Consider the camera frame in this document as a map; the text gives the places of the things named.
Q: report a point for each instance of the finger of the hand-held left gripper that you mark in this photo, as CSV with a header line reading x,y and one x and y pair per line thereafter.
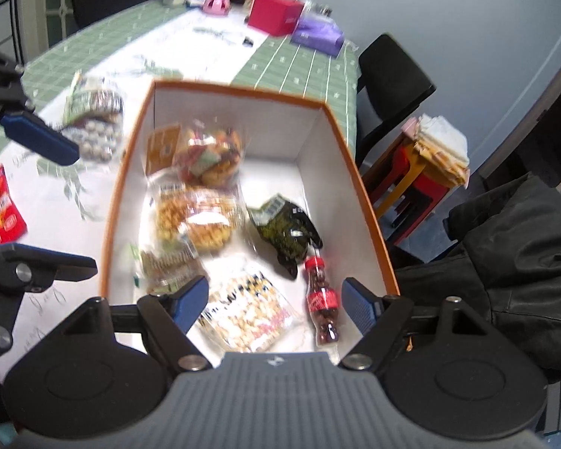
x,y
37,138
51,266

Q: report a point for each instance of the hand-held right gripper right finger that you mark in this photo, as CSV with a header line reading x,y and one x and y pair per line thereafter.
x,y
360,306

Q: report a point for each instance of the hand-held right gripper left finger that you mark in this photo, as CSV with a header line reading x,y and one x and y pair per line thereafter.
x,y
191,301

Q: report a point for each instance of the small cola bottle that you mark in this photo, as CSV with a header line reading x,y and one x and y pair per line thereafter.
x,y
322,304

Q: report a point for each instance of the brown dried snack packet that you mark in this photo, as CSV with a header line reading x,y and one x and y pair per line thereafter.
x,y
168,266

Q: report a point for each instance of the checkered peanut bag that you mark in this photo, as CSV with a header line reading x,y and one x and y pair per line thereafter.
x,y
243,313

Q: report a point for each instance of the silver snack bag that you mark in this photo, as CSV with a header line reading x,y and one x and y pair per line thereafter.
x,y
98,140

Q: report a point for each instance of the red snack packet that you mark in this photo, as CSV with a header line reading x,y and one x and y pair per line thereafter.
x,y
0,206

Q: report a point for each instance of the yellow waffle snack bag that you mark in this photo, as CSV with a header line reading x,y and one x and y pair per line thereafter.
x,y
196,220

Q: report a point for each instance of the black snack bag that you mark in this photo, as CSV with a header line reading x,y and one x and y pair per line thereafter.
x,y
280,234

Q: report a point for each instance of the cookie bag with orange label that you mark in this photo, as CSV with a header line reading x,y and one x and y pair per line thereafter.
x,y
205,159

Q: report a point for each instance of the orange cardboard box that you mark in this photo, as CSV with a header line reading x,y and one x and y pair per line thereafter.
x,y
280,177

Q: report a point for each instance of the red and yellow stools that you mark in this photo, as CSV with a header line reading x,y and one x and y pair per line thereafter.
x,y
411,187

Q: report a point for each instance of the glass panel door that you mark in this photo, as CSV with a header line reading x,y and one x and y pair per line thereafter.
x,y
46,4

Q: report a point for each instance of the black jacket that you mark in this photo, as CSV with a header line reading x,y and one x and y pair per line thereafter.
x,y
509,266

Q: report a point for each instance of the white printed table runner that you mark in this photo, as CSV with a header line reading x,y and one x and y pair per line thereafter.
x,y
191,56

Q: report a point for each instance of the stack of folded cloths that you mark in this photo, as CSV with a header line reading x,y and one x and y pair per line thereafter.
x,y
442,145

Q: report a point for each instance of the pink round container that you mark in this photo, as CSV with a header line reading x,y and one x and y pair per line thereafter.
x,y
217,4

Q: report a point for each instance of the small black clip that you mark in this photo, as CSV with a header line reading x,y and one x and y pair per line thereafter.
x,y
248,41

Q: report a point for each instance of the magenta box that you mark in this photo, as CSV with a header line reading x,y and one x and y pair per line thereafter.
x,y
273,14

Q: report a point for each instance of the purple tissue box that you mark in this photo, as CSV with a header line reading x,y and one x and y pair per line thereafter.
x,y
318,35

